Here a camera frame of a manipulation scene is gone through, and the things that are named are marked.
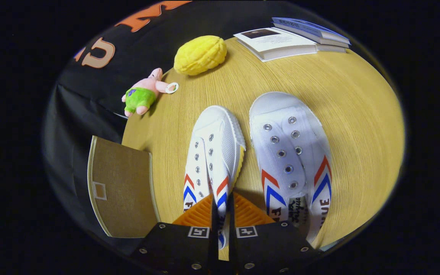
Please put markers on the white book with dark photo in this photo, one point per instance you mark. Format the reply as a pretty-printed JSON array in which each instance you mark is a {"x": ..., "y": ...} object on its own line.
[{"x": 277, "y": 42}]

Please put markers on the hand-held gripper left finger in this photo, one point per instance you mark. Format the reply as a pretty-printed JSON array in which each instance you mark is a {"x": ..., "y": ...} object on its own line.
[{"x": 214, "y": 248}]

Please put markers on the pink starfish plush toy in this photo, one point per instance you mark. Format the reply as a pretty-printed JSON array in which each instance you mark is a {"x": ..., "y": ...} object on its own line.
[{"x": 139, "y": 97}]

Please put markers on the blue cover book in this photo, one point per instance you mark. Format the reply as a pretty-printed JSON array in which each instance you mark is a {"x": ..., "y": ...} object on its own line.
[{"x": 308, "y": 28}]

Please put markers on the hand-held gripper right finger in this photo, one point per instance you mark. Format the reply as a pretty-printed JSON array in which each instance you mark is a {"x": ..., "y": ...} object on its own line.
[{"x": 232, "y": 248}]

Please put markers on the white striped canvas shoe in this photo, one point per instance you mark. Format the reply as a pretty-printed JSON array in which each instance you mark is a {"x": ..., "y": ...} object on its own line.
[
  {"x": 214, "y": 152},
  {"x": 281, "y": 133}
]

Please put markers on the yellow bread plush toy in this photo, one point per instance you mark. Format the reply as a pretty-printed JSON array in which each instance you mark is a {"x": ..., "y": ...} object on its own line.
[{"x": 201, "y": 55}]

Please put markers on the plain white book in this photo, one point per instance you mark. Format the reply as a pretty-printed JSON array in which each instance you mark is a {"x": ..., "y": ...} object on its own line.
[{"x": 332, "y": 47}]

